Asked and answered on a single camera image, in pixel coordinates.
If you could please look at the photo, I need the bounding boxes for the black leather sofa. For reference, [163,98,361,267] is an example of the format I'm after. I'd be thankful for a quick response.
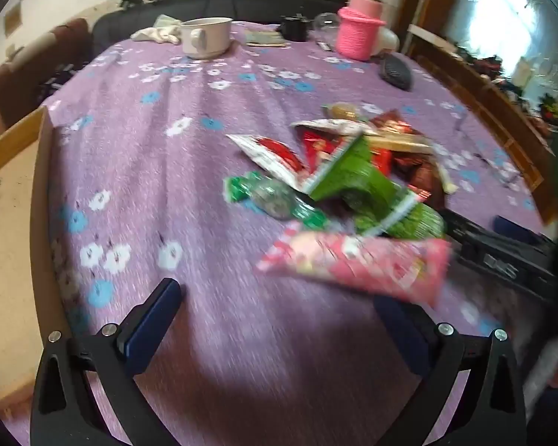
[92,0,354,61]

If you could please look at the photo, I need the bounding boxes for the white red snack packet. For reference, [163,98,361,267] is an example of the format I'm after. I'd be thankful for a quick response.
[291,118,366,138]
[226,134,310,193]

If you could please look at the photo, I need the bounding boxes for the black glasses case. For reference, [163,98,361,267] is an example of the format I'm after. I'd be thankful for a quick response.
[379,52,412,91]

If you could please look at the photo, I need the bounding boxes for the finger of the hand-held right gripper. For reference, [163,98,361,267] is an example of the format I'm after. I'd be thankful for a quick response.
[494,215,557,250]
[442,210,494,266]

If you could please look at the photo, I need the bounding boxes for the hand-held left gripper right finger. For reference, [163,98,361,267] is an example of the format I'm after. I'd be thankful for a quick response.
[373,295,527,446]

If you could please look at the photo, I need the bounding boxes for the red figure-print snack packet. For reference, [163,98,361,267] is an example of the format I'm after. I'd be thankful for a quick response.
[300,130,354,172]

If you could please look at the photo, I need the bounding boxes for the wooden sideboard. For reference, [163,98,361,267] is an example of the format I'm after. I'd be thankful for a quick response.
[407,23,558,224]

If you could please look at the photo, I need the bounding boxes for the purple floral tablecloth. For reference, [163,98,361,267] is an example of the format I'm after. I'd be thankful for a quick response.
[30,19,540,446]

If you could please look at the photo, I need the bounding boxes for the small cream packet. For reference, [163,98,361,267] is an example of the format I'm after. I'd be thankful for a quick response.
[437,162,459,193]

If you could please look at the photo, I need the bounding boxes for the white round jar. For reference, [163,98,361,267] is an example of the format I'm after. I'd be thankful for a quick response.
[372,25,399,56]

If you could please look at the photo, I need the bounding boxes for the small black device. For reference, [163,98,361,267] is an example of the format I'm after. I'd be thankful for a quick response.
[278,13,311,42]

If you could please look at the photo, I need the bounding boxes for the brown armchair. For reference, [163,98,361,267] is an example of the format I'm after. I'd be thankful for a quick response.
[0,17,91,135]

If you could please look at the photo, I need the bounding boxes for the wooden door frame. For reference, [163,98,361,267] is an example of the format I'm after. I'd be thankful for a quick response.
[397,0,466,52]

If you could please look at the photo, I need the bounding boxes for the yellow biscuit bar packet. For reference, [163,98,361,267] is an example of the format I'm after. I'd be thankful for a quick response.
[367,135,435,154]

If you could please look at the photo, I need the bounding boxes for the green-ended clear candy packet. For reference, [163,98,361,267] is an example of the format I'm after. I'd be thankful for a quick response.
[223,171,328,230]

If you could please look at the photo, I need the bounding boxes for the white cloth gloves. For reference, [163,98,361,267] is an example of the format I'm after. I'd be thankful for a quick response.
[131,14,183,46]

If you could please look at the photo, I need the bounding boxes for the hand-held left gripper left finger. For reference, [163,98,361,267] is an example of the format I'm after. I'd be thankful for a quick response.
[30,278,183,446]

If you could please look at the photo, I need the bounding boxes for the bottle in pink knitted sleeve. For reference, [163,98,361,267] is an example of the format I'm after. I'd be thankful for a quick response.
[336,0,387,61]

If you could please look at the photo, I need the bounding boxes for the cardboard box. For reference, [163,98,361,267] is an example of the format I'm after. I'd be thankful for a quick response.
[0,106,70,428]

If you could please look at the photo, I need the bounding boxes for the etched glass panel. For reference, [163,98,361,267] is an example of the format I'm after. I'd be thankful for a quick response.
[446,0,558,117]

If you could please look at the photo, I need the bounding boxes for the clear glass cup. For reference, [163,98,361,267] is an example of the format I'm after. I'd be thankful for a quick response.
[314,12,341,42]

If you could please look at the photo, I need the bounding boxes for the maroon snack packet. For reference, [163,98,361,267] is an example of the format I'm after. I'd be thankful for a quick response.
[391,151,449,210]

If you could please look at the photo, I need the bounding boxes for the pink snack packet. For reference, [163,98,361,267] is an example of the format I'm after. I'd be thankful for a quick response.
[256,223,453,307]

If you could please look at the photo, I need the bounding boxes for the pile of black tools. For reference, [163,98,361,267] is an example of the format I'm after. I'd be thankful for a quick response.
[42,62,82,98]

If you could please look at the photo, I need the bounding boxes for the thin paper booklet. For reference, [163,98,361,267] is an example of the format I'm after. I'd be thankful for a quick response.
[245,30,290,48]

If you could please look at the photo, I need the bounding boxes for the clutter of small items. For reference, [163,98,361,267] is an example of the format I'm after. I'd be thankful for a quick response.
[456,42,558,128]

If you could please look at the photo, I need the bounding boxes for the tan wall plaque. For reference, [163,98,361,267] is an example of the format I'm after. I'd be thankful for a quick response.
[4,2,22,35]

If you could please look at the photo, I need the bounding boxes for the white ceramic cup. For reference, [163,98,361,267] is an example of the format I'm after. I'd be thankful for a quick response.
[180,17,234,60]

